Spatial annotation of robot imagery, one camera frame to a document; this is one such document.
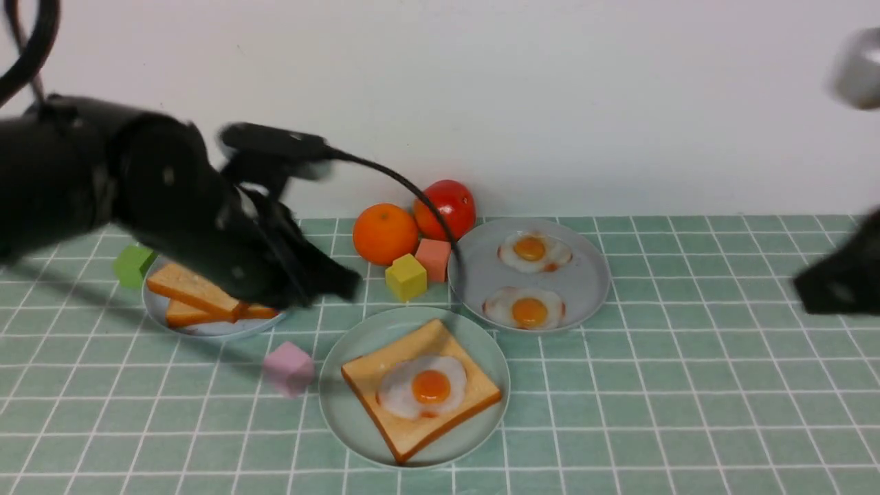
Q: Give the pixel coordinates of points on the pink cube block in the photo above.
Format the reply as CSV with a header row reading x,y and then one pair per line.
x,y
289,369

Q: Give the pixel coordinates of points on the fried egg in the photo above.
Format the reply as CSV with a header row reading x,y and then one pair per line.
x,y
534,253
525,308
423,387

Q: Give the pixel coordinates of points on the light blue bread plate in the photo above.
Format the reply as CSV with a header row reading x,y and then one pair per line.
x,y
156,308

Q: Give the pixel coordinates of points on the yellow cube block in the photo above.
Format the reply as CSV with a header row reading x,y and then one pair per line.
x,y
406,278

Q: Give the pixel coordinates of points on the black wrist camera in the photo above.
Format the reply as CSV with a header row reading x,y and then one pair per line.
x,y
290,153

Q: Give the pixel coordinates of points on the grey egg plate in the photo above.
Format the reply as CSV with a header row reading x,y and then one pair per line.
x,y
474,271

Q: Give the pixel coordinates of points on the toast slice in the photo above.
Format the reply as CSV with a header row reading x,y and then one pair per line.
x,y
180,315
179,284
405,430

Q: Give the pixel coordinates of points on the orange fruit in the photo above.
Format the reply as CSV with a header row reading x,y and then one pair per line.
x,y
384,232

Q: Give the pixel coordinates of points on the red tomato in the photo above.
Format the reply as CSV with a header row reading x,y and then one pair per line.
x,y
454,201

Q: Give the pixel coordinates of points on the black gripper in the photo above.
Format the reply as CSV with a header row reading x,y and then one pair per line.
x,y
248,246

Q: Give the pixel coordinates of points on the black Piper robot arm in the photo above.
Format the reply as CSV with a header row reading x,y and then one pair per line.
x,y
79,164

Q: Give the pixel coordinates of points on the green cube block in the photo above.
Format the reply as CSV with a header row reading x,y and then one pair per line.
x,y
132,264

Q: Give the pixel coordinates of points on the salmon cube block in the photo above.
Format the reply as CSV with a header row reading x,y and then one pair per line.
x,y
434,256

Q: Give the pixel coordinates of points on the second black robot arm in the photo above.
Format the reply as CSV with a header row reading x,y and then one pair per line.
x,y
845,282

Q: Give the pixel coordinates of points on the blurred white grey object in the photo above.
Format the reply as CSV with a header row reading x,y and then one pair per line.
x,y
855,80

